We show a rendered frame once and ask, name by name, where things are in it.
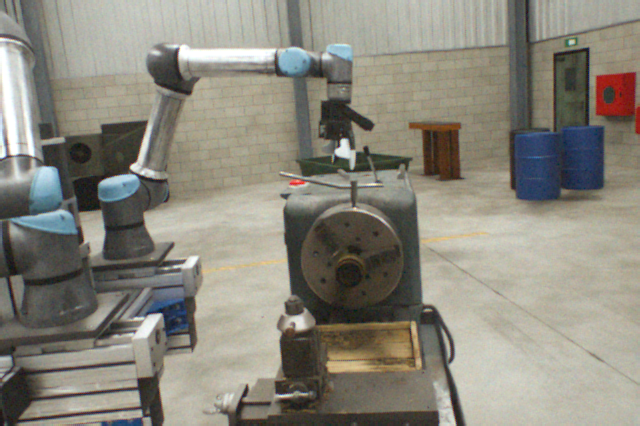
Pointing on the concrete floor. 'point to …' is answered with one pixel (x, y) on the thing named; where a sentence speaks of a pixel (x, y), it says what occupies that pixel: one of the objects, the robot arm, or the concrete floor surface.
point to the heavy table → (445, 156)
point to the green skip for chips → (353, 166)
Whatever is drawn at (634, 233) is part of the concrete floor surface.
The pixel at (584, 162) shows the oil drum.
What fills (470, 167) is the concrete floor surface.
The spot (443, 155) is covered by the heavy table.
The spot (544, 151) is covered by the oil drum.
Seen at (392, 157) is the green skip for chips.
